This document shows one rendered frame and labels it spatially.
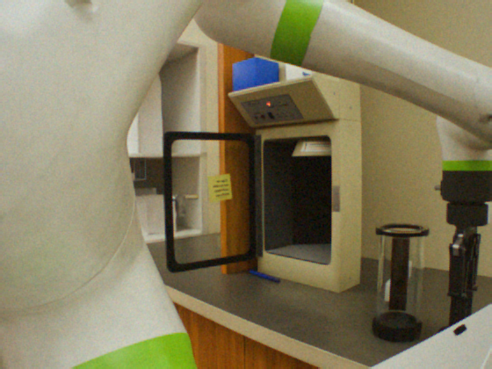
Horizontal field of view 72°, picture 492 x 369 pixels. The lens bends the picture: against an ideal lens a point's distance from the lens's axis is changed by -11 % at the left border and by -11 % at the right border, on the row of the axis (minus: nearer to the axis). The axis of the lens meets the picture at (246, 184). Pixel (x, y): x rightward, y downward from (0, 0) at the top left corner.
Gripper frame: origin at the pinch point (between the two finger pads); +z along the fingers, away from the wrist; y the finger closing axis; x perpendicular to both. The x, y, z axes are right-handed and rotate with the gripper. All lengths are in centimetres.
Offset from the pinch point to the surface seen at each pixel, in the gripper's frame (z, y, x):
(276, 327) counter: 7.8, 13.8, -34.7
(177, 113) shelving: -60, -56, -181
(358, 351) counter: 7.8, 12.0, -15.1
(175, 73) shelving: -87, -56, -184
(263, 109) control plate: -44, -7, -59
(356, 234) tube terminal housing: -7.6, -22.2, -37.1
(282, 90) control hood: -47, -4, -48
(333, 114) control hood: -40, -11, -37
